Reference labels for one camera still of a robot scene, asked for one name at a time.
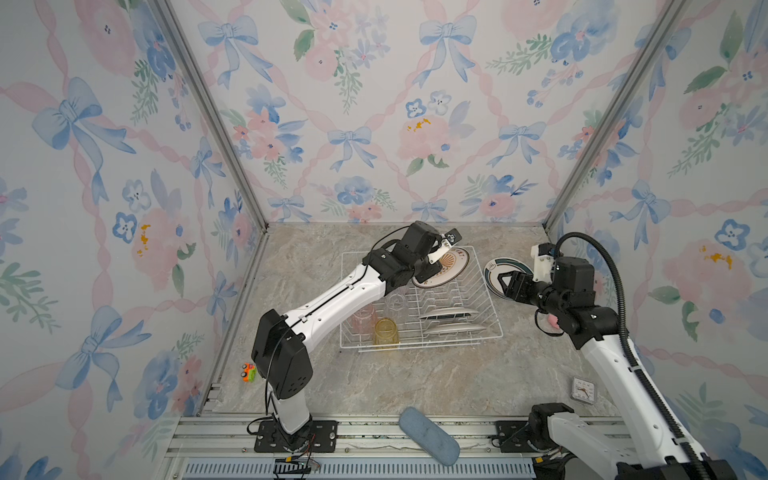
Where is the pink pig toy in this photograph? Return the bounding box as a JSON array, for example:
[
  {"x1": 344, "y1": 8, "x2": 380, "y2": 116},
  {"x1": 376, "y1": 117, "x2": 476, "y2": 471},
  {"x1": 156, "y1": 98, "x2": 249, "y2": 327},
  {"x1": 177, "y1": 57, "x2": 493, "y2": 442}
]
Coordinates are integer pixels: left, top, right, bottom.
[{"x1": 542, "y1": 314, "x2": 563, "y2": 334}]

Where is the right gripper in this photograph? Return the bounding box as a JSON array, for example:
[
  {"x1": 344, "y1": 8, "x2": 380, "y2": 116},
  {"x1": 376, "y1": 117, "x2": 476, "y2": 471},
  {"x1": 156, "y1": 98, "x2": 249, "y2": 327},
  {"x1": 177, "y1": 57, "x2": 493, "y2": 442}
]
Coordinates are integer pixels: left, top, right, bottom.
[{"x1": 497, "y1": 271, "x2": 566, "y2": 320}]

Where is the green red rimmed plate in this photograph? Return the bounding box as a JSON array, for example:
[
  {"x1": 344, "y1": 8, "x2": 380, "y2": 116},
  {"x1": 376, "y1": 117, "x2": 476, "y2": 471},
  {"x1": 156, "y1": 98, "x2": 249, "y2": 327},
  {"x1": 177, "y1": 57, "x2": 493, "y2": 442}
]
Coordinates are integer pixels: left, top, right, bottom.
[{"x1": 483, "y1": 257, "x2": 533, "y2": 298}]

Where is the clear glass cup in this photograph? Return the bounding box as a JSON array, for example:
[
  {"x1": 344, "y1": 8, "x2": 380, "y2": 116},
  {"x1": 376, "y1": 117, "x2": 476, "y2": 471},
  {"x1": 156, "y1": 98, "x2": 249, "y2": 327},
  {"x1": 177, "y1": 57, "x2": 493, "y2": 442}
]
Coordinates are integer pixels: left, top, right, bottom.
[{"x1": 385, "y1": 293, "x2": 410, "y2": 320}]

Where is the yellow plastic cup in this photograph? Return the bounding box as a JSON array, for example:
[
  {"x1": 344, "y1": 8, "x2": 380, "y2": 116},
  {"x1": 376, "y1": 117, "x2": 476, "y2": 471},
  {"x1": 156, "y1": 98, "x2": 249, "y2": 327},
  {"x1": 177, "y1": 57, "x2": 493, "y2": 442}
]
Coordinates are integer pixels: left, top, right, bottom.
[{"x1": 373, "y1": 318, "x2": 400, "y2": 347}]

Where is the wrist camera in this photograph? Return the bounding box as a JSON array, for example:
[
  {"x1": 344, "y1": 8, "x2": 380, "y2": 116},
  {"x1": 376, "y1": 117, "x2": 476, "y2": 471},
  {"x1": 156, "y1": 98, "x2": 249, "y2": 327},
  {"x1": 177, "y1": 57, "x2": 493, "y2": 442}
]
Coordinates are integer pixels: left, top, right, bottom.
[
  {"x1": 531, "y1": 243, "x2": 556, "y2": 284},
  {"x1": 438, "y1": 228, "x2": 462, "y2": 250}
]

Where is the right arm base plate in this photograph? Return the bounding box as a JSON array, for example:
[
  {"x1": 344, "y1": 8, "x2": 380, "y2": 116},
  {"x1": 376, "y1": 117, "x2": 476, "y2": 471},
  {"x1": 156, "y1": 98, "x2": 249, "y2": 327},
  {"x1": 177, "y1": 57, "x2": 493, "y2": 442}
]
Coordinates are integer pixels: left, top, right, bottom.
[{"x1": 492, "y1": 420, "x2": 536, "y2": 453}]

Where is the orange sunburst plate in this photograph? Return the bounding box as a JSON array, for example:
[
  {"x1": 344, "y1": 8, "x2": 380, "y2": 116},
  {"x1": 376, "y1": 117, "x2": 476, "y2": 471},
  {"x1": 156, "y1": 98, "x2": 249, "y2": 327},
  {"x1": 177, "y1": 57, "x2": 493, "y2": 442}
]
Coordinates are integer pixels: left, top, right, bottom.
[{"x1": 412, "y1": 247, "x2": 471, "y2": 289}]

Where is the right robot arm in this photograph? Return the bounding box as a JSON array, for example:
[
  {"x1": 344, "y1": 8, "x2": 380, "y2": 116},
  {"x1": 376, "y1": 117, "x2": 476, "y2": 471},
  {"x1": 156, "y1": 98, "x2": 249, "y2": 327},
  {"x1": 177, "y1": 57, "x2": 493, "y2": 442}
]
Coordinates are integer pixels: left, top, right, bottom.
[{"x1": 498, "y1": 257, "x2": 736, "y2": 479}]

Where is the plain white plate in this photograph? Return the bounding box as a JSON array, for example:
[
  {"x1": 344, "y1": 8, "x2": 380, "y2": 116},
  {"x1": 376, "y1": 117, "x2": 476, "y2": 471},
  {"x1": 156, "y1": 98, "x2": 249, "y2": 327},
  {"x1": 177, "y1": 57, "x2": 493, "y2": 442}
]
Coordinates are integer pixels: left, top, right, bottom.
[{"x1": 423, "y1": 323, "x2": 486, "y2": 336}]

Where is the white wire dish rack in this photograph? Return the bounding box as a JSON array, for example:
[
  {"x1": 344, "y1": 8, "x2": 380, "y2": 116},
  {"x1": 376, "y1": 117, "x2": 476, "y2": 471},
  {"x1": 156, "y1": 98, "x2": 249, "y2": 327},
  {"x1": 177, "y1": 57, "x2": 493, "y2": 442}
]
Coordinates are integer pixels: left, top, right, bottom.
[{"x1": 339, "y1": 246, "x2": 503, "y2": 352}]

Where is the green red banded plate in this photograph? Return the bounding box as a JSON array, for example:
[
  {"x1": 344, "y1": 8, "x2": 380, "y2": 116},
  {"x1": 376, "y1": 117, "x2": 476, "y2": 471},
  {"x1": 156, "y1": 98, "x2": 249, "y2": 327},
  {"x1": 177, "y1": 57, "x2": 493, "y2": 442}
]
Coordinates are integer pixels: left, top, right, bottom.
[{"x1": 419, "y1": 307, "x2": 479, "y2": 320}]

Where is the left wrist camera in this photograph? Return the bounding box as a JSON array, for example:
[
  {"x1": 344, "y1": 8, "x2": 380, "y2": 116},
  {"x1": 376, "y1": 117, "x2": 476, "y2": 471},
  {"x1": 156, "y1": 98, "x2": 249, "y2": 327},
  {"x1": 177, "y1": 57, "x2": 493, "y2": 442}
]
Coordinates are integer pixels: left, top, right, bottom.
[{"x1": 438, "y1": 228, "x2": 462, "y2": 250}]

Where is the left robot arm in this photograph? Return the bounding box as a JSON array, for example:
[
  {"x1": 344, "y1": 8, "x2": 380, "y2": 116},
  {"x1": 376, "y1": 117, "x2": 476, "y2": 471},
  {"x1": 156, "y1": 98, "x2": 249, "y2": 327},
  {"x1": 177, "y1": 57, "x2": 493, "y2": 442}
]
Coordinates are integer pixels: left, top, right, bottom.
[{"x1": 251, "y1": 221, "x2": 462, "y2": 438}]

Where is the aluminium front rail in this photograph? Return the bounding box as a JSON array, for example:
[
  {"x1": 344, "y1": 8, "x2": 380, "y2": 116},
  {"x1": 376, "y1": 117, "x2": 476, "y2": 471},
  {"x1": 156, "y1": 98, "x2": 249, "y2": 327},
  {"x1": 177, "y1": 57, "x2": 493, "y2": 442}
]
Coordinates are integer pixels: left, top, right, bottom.
[{"x1": 154, "y1": 414, "x2": 588, "y2": 479}]

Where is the colourful toy car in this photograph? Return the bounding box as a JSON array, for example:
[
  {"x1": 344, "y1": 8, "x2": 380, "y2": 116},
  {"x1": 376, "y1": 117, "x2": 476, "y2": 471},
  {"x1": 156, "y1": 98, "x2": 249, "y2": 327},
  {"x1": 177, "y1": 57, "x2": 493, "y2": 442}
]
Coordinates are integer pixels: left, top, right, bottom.
[{"x1": 241, "y1": 363, "x2": 257, "y2": 383}]

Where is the pink plastic cup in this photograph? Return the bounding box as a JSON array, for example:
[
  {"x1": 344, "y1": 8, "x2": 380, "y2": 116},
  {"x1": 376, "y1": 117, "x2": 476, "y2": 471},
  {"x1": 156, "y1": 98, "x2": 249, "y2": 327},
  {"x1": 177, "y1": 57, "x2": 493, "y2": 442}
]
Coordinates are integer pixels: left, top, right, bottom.
[{"x1": 349, "y1": 304, "x2": 378, "y2": 335}]

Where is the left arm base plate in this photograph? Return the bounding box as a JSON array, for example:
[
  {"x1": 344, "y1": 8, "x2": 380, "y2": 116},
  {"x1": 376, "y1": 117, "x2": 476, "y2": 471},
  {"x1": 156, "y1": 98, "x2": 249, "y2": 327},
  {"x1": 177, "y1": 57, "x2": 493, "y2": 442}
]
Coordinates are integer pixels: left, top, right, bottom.
[{"x1": 254, "y1": 420, "x2": 339, "y2": 454}]

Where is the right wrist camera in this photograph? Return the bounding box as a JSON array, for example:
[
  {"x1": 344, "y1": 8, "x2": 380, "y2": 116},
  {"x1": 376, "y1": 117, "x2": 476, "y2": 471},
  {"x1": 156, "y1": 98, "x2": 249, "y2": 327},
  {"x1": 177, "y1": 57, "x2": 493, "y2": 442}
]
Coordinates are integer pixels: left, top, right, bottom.
[{"x1": 531, "y1": 243, "x2": 556, "y2": 284}]

